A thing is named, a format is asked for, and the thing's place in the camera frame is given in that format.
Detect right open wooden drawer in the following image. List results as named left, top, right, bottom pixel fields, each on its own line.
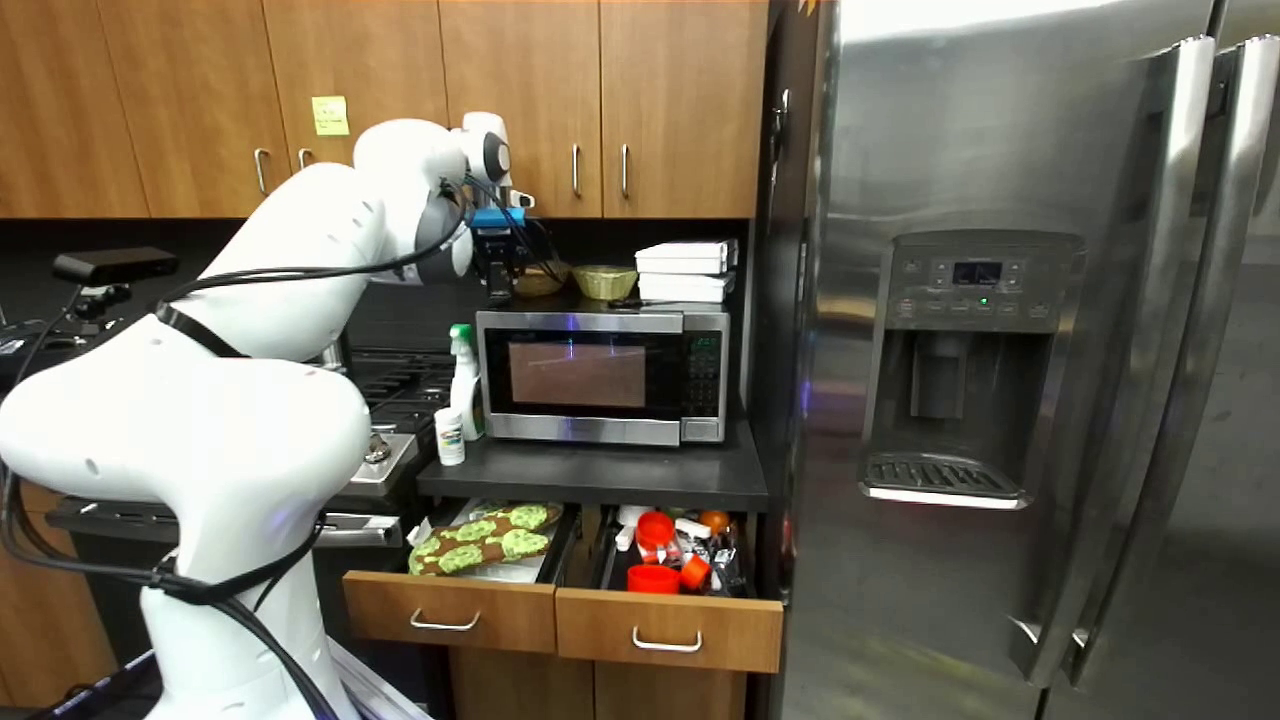
left=556, top=502, right=783, bottom=675

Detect stainless steel refrigerator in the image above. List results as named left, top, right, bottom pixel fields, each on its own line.
left=750, top=0, right=1280, bottom=720

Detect open wooden drawer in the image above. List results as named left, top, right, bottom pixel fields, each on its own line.
left=556, top=502, right=783, bottom=675
left=345, top=502, right=574, bottom=651

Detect red cup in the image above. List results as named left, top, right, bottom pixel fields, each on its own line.
left=637, top=506, right=674, bottom=556

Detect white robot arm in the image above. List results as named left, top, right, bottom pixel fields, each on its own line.
left=0, top=110, right=511, bottom=720

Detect upper wooden cabinets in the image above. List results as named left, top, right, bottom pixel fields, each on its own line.
left=0, top=0, right=766, bottom=218

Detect yellow sticky note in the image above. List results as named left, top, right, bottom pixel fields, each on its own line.
left=312, top=96, right=346, bottom=139

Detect green patterned oven mitt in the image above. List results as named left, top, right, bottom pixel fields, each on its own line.
left=407, top=501, right=559, bottom=577

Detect stainless steel microwave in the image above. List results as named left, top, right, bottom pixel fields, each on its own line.
left=475, top=306, right=733, bottom=446

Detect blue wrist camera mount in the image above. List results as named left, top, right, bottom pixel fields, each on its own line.
left=466, top=204, right=527, bottom=239

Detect green wicker bowl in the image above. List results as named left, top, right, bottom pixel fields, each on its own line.
left=571, top=264, right=637, bottom=304

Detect white green spray bottle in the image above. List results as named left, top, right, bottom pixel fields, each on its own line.
left=447, top=320, right=481, bottom=439

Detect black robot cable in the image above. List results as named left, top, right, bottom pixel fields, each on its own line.
left=0, top=465, right=336, bottom=720

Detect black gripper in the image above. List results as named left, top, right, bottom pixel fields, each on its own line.
left=481, top=234, right=527, bottom=301

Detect brown wicker bowl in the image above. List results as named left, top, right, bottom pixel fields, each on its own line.
left=511, top=264, right=567, bottom=301

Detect small white bottle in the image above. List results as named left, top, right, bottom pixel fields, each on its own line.
left=432, top=406, right=463, bottom=468

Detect dark kitchen countertop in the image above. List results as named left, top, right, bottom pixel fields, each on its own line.
left=415, top=437, right=771, bottom=513

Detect left open wooden drawer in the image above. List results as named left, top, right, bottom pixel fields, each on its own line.
left=345, top=502, right=574, bottom=651

